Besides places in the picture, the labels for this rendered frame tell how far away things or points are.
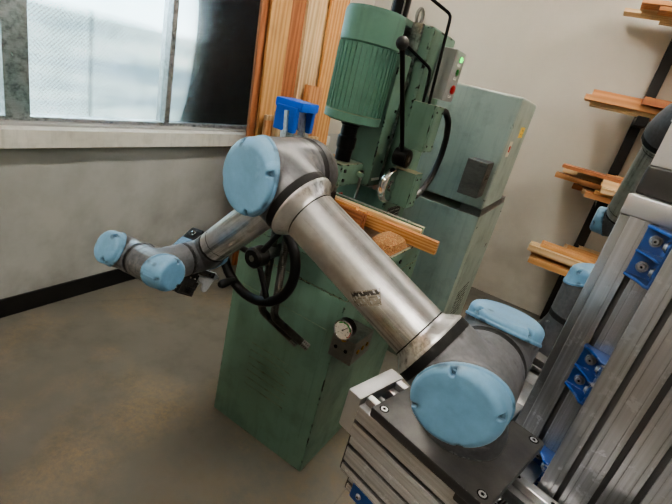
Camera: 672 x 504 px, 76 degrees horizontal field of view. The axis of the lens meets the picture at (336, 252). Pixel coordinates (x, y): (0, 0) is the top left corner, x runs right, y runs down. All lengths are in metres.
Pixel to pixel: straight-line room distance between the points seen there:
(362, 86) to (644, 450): 1.04
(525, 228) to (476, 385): 3.05
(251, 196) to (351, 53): 0.77
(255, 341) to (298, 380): 0.21
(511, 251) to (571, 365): 2.74
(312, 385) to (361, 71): 0.98
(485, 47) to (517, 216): 1.26
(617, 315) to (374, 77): 0.86
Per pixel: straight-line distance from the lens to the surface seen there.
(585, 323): 0.88
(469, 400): 0.56
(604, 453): 0.89
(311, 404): 1.54
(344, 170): 1.37
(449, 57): 1.59
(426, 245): 1.31
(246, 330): 1.60
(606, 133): 3.48
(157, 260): 0.94
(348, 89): 1.32
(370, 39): 1.31
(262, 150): 0.63
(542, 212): 3.53
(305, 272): 1.35
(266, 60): 2.76
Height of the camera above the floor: 1.31
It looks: 22 degrees down
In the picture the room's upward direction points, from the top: 14 degrees clockwise
